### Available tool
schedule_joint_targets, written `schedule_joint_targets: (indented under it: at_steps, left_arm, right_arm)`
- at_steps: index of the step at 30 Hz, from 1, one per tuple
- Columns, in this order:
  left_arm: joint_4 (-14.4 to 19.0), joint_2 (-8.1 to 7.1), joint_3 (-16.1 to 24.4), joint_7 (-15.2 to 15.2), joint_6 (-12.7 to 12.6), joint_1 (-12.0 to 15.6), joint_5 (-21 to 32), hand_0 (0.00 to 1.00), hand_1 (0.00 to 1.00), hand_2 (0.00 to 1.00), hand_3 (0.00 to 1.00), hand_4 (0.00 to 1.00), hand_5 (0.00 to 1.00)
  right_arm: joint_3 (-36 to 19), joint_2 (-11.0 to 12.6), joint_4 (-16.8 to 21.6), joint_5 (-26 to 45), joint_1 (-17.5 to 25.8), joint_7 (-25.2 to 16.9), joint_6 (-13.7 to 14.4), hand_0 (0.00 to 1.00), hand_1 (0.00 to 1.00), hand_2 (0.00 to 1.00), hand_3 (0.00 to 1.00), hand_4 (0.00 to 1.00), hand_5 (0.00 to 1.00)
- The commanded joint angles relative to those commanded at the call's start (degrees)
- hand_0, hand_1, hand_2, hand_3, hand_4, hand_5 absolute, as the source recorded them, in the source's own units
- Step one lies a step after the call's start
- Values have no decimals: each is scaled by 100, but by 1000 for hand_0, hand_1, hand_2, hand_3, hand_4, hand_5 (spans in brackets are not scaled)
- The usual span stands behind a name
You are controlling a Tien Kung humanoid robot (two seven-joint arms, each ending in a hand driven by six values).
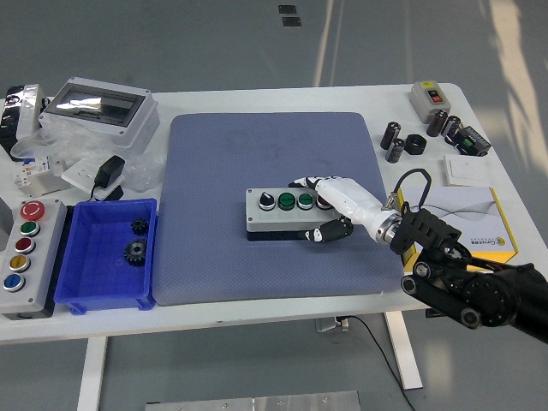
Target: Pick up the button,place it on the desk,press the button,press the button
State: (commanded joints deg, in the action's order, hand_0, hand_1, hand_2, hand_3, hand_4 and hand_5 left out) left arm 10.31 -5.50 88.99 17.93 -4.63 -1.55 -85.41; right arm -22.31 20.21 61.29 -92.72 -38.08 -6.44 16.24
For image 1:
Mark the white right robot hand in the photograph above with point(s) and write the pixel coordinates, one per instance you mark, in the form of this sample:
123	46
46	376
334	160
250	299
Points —
349	199

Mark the grey four-button control box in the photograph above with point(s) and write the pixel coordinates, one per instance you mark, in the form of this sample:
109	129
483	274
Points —
278	220

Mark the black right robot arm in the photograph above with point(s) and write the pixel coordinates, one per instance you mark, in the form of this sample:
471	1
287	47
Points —
492	295

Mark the grey five-button control box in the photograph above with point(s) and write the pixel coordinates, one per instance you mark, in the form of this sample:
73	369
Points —
38	274

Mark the black cylindrical capacitor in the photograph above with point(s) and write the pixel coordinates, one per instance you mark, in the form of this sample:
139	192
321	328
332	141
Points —
451	127
391	135
436	123
396	150

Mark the black hex nut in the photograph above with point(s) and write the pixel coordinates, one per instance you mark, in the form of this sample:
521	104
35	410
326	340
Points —
415	144

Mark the yellow and white cardboard box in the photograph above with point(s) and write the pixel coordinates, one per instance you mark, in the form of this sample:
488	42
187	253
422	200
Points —
479	205

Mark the black module with green terminal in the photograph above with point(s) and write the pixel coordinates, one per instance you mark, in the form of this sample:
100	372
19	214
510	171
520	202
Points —
471	141

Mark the blue-grey table mat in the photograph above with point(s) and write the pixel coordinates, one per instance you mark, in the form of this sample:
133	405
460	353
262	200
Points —
214	171

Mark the black table control panel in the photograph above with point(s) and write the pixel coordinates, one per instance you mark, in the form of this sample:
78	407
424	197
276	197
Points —
432	313

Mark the white table leg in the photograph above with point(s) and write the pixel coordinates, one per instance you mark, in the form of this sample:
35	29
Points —
92	372
404	355

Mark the black floor hatch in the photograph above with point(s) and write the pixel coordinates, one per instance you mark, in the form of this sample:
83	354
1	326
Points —
287	10
291	21

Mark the small black bevel gear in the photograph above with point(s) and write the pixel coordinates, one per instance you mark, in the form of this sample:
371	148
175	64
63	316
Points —
139	226

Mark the silver metal plate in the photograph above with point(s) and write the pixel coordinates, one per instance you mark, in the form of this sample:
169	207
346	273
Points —
257	402

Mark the large black bevel gear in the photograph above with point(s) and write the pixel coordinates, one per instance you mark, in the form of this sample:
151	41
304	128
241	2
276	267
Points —
130	257

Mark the black power adapter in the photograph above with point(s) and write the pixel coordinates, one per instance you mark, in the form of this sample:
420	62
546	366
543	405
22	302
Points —
109	171

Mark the blue plastic bin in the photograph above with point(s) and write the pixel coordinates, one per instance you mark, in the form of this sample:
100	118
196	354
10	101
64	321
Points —
98	274

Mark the clear plastic bag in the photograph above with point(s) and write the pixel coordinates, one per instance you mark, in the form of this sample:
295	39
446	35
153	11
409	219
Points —
77	141

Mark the black and white wrapped device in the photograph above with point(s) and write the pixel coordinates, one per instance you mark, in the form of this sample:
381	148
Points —
27	111

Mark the grey two-button switch box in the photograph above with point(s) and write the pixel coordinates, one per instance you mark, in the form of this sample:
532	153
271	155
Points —
421	103

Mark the white wall switch plate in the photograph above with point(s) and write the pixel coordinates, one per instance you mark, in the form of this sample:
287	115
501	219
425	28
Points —
466	171

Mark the grey enclosure with clear lid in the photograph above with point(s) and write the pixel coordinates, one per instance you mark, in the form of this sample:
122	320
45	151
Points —
137	128

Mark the white wall socket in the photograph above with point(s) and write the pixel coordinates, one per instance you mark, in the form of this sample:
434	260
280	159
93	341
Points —
81	173

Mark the silver metal bracket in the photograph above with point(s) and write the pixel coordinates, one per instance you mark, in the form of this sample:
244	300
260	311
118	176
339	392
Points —
45	186

